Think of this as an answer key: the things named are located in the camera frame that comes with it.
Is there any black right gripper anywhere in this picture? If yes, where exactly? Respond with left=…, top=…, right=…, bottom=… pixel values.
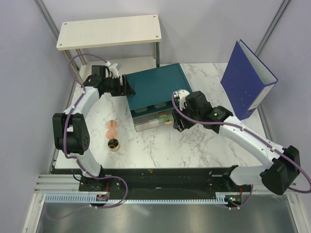
left=171, top=103, right=202, bottom=132

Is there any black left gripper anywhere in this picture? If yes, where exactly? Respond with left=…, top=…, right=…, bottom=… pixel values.
left=103, top=76, right=136, bottom=98

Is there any teal drawer organizer box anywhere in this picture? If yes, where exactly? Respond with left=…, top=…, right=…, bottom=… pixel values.
left=126, top=63, right=192, bottom=118

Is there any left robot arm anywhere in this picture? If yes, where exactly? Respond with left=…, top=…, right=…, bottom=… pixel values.
left=52, top=63, right=136, bottom=191

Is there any pink round compact upper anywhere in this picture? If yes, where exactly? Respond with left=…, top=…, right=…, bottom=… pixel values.
left=106, top=120, right=118, bottom=130

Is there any pink round compact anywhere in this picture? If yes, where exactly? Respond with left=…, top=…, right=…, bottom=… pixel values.
left=106, top=129, right=117, bottom=139
left=106, top=120, right=118, bottom=130

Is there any pink round compact lower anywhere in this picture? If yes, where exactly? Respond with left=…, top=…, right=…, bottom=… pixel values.
left=106, top=129, right=117, bottom=139

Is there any blue lever arch binder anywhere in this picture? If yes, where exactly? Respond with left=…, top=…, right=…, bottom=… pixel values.
left=221, top=40, right=278, bottom=120

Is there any gold round jar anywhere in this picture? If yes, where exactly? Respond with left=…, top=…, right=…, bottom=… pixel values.
left=107, top=138, right=121, bottom=152

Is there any white wooden shelf table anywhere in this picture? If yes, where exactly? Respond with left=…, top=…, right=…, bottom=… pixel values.
left=56, top=15, right=162, bottom=80

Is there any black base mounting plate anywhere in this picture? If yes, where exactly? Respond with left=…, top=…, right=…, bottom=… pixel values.
left=52, top=167, right=251, bottom=199

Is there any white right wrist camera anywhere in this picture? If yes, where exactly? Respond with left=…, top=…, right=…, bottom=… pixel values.
left=173, top=89, right=190, bottom=110

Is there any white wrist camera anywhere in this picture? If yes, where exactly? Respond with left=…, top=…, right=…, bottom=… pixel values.
left=104, top=62, right=121, bottom=78
left=173, top=89, right=190, bottom=110

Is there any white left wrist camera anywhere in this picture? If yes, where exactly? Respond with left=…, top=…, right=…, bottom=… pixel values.
left=104, top=62, right=121, bottom=78

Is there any light blue cable duct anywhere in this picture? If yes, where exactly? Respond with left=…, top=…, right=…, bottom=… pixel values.
left=45, top=193, right=241, bottom=204

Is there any aluminium frame rail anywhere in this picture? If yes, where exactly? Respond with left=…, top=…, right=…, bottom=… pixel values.
left=34, top=173, right=82, bottom=194

